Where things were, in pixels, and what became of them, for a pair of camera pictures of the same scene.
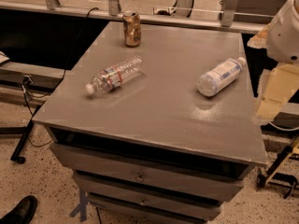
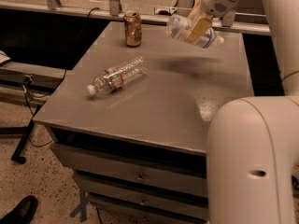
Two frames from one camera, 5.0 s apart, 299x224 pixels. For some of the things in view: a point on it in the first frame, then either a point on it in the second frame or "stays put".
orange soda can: x=132 y=22 stays put
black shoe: x=22 y=213 stays put
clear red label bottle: x=115 y=76 stays put
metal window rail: x=229 y=21 stays put
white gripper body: x=284 y=36 → x=212 y=4
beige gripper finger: x=276 y=90 → x=199 y=30
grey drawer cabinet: x=160 y=133 stays put
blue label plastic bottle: x=224 y=73 → x=177 y=24
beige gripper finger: x=261 y=39 → x=196 y=11
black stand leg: x=17 y=155 stays put
